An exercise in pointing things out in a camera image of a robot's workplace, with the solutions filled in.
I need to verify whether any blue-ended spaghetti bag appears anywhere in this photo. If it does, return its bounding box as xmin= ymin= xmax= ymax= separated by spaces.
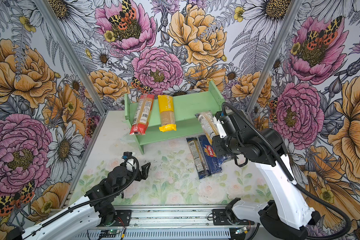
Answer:
xmin=186 ymin=138 xmax=210 ymax=180
xmin=195 ymin=111 xmax=220 ymax=153

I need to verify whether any blue Barilla spaghetti box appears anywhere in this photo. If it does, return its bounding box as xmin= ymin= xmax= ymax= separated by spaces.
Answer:
xmin=198 ymin=135 xmax=222 ymax=175

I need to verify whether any red-ended spaghetti bag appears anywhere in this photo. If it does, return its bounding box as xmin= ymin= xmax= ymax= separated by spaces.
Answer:
xmin=130 ymin=94 xmax=155 ymax=135

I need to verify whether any yellow spaghetti bag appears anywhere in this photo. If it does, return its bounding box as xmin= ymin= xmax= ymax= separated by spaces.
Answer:
xmin=158 ymin=95 xmax=177 ymax=132

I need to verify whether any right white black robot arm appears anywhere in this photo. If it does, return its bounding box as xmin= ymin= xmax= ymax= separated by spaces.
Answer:
xmin=213 ymin=111 xmax=321 ymax=240

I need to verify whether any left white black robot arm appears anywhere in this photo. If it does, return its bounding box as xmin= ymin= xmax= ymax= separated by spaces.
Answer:
xmin=6 ymin=160 xmax=151 ymax=240

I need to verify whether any light green wooden shelf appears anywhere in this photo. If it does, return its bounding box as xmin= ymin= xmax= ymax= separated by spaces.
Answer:
xmin=132 ymin=81 xmax=225 ymax=154

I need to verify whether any green circuit board left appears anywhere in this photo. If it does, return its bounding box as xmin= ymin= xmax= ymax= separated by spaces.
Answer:
xmin=98 ymin=230 xmax=123 ymax=240

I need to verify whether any green circuit board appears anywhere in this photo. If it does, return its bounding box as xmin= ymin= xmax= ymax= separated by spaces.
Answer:
xmin=98 ymin=230 xmax=123 ymax=240
xmin=235 ymin=227 xmax=248 ymax=235

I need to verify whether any green circuit board right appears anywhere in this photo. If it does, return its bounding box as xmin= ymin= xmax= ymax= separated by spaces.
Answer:
xmin=235 ymin=227 xmax=248 ymax=235

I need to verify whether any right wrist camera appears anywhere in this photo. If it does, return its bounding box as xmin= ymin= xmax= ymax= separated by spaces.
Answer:
xmin=214 ymin=116 xmax=227 ymax=139

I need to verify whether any right black corrugated cable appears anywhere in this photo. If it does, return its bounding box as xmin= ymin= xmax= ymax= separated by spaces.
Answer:
xmin=221 ymin=102 xmax=352 ymax=240

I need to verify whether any black corrugated cable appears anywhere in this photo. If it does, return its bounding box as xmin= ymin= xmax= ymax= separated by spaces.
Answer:
xmin=221 ymin=102 xmax=352 ymax=240
xmin=23 ymin=155 xmax=140 ymax=229

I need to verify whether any left black corrugated cable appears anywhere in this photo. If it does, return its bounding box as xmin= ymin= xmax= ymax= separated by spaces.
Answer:
xmin=23 ymin=155 xmax=140 ymax=229

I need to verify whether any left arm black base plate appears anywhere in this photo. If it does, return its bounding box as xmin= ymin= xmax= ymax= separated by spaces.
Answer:
xmin=98 ymin=210 xmax=132 ymax=227

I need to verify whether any aluminium mounting rail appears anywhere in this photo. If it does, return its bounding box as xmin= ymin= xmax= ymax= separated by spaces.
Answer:
xmin=114 ymin=203 xmax=267 ymax=230

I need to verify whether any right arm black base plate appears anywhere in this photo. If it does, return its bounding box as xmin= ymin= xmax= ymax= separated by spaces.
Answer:
xmin=212 ymin=209 xmax=255 ymax=226

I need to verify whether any right aluminium corner post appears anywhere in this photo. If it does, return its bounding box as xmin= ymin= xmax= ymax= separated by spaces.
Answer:
xmin=246 ymin=1 xmax=303 ymax=115

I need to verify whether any aluminium corner post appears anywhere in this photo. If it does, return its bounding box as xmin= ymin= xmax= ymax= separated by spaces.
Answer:
xmin=35 ymin=1 xmax=108 ymax=116
xmin=246 ymin=1 xmax=303 ymax=115

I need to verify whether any left aluminium corner post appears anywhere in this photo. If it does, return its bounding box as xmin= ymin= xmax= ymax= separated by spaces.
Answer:
xmin=35 ymin=1 xmax=108 ymax=116

